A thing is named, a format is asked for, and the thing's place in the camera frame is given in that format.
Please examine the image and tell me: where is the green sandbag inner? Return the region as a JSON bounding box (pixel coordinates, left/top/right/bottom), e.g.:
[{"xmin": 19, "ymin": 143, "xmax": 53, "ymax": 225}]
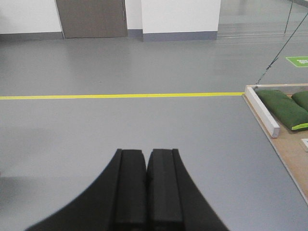
[{"xmin": 291, "ymin": 91, "xmax": 308, "ymax": 111}]

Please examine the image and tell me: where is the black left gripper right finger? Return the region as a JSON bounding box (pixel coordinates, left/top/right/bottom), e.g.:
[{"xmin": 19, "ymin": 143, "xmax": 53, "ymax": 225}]
[{"xmin": 147, "ymin": 149, "xmax": 228, "ymax": 231}]

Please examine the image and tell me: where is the white diagonal wooden brace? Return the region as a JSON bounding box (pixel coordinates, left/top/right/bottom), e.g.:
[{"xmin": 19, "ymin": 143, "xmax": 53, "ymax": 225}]
[{"xmin": 301, "ymin": 138, "xmax": 308, "ymax": 152}]

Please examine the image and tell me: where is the dark tether rope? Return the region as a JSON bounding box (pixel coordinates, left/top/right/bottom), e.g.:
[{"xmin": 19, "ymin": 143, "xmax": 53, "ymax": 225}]
[{"xmin": 255, "ymin": 0, "xmax": 308, "ymax": 86}]

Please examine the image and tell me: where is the plywood platform base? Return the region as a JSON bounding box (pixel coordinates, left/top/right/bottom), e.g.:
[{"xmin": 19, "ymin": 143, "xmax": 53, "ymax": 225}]
[{"xmin": 243, "ymin": 83, "xmax": 308, "ymax": 202}]

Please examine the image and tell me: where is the green floor sign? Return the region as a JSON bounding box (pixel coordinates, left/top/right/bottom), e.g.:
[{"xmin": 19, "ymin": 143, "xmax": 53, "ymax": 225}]
[{"xmin": 286, "ymin": 56, "xmax": 308, "ymax": 67}]

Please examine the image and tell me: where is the green sandbag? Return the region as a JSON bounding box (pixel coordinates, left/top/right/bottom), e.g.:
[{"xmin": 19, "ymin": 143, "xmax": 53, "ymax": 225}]
[
  {"xmin": 256, "ymin": 90, "xmax": 308, "ymax": 131},
  {"xmin": 291, "ymin": 91, "xmax": 308, "ymax": 111}
]

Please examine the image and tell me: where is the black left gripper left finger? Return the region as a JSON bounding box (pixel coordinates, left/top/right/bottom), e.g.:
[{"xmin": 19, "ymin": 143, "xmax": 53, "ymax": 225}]
[{"xmin": 28, "ymin": 149, "xmax": 147, "ymax": 231}]

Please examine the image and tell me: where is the grey-brown door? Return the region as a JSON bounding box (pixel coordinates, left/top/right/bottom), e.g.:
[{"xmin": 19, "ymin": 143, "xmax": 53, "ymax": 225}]
[{"xmin": 56, "ymin": 0, "xmax": 128, "ymax": 39}]

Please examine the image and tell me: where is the green sandbag outer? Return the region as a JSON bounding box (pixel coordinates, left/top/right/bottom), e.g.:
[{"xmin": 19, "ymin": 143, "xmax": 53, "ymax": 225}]
[{"xmin": 256, "ymin": 90, "xmax": 308, "ymax": 131}]

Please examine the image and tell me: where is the white wooden edge bar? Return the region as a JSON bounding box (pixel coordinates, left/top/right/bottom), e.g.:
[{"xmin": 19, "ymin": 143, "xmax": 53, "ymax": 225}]
[{"xmin": 244, "ymin": 85, "xmax": 281, "ymax": 138}]

